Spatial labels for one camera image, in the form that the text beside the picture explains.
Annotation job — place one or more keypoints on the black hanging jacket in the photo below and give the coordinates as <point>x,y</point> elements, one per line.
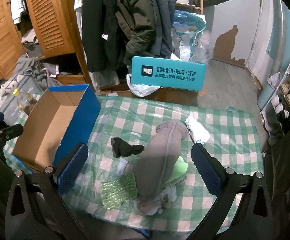
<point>97,30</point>

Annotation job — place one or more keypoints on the grey garment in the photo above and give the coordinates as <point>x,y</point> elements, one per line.
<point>155,160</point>

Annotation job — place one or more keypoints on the green bubble wrap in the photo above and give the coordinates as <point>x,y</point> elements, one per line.
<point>118,191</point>

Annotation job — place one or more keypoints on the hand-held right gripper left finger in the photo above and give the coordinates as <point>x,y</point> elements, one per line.
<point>72,168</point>

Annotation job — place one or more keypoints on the small white plastic bag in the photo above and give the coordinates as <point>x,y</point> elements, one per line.
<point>274,80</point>

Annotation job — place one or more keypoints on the black sock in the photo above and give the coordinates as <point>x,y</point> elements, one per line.
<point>124,148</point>

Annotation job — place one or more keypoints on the pile of grey clothes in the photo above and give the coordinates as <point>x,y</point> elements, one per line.
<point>34,62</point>

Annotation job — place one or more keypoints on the white rolled cloth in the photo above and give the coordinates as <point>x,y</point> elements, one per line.
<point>197,131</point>

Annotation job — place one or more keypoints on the dark cloth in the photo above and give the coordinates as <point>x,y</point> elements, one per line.
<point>287,165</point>

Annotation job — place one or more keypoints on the olive hanging jacket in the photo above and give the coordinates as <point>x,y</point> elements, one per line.
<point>134,17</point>

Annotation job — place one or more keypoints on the dark grey hanging jacket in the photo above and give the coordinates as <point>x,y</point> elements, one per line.
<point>163,17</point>

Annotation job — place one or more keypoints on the green checked tablecloth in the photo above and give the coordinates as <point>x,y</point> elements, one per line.
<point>147,112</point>

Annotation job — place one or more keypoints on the patterned crumpled cloth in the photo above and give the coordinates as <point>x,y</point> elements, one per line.
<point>151,206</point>

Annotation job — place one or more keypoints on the teal printed box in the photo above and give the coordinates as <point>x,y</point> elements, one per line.
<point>168,73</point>

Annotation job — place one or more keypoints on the yellow-capped plastic bottle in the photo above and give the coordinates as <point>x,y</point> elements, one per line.
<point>24,101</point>

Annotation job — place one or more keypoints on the white sock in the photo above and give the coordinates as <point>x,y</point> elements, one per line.
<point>121,166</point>

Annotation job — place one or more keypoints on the clear blue-trimmed plastic bag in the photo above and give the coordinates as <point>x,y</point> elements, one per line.
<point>187,35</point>

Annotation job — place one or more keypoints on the blue cardboard box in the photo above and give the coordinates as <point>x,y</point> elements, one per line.
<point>47,132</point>

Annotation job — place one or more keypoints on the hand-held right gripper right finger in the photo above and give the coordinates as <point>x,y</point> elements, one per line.
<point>206,170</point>

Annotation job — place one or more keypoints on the white door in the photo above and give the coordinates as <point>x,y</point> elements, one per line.
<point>267,42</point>

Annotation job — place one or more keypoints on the group of shoes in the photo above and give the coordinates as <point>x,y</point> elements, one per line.
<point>285,97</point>

